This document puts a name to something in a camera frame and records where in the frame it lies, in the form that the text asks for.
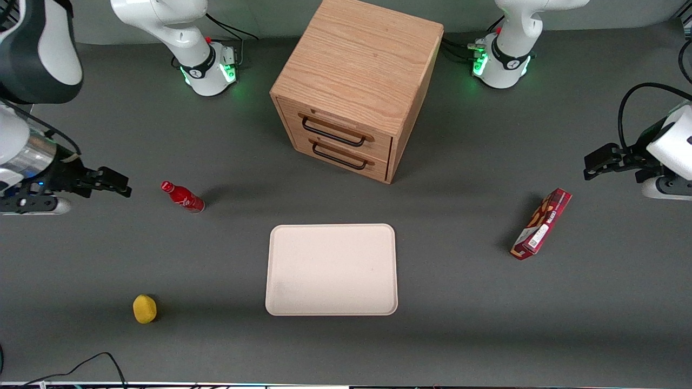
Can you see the red snack box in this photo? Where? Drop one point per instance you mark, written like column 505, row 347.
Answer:
column 540, row 227

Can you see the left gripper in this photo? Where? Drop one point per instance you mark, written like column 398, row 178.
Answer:
column 636, row 160

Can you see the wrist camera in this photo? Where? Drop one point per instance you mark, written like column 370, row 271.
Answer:
column 32, row 205
column 667, row 189

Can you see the yellow toy lemon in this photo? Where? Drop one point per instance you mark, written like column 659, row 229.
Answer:
column 145, row 309

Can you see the beige rectangular tray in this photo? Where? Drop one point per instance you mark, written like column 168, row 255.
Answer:
column 331, row 270

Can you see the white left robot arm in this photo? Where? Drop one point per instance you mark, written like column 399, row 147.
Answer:
column 519, row 21

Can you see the red coke bottle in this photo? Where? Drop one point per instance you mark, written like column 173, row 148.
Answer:
column 184, row 199

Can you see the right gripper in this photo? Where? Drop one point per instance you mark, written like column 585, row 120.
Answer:
column 63, row 175

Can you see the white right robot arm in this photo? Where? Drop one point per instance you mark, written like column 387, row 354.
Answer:
column 54, row 48

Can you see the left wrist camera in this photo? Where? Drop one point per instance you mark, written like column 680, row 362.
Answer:
column 667, row 189

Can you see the wooden drawer cabinet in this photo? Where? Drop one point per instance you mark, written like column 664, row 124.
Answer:
column 362, row 59

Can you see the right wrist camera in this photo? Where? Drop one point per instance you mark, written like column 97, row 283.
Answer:
column 32, row 205

